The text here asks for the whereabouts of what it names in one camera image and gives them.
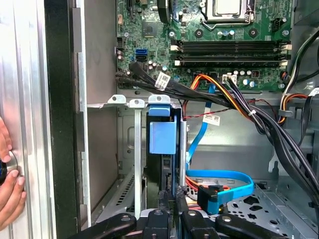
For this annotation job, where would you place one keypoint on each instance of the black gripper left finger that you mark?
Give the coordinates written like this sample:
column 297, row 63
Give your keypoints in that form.
column 157, row 226

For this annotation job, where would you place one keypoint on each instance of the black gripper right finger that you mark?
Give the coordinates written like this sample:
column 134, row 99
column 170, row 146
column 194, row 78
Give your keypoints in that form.
column 197, row 226

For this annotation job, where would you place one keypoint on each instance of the hard disk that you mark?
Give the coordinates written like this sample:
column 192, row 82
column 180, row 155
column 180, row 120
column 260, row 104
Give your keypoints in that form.
column 162, row 137

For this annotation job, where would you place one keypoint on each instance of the silver disk bay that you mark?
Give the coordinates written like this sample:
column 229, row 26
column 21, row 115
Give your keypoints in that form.
column 137, row 149

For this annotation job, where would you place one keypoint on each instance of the bare person hand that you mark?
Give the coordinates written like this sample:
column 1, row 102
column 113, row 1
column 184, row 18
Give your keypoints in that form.
column 12, row 199

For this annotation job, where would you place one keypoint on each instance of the black open PC case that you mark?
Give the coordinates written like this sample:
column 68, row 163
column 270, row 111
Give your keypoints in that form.
column 59, row 99

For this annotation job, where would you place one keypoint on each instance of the black RAM slot pair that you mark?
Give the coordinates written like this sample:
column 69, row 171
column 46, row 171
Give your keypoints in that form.
column 229, row 44
column 229, row 59

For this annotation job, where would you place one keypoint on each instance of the green motherboard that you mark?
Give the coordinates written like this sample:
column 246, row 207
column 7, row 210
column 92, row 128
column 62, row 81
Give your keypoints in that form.
column 159, row 39

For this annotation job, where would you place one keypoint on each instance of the metal CPU socket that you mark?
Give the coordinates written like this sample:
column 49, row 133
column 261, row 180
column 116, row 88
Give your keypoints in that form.
column 210, row 12

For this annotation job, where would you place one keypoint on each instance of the silver CPU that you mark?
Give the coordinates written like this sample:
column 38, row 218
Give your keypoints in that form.
column 229, row 6

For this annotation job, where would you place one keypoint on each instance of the grey power supply unit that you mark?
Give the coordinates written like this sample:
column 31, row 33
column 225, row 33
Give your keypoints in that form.
column 307, row 10

